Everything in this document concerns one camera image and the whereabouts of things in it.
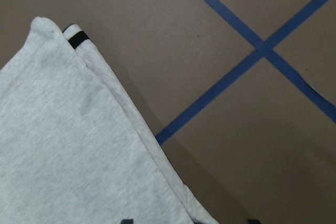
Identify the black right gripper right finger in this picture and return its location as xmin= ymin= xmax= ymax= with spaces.
xmin=247 ymin=219 xmax=260 ymax=224

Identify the grey cartoon print t-shirt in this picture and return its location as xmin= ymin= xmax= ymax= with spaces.
xmin=1 ymin=17 xmax=215 ymax=223

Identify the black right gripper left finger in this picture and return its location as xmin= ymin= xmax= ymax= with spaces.
xmin=120 ymin=219 xmax=134 ymax=224

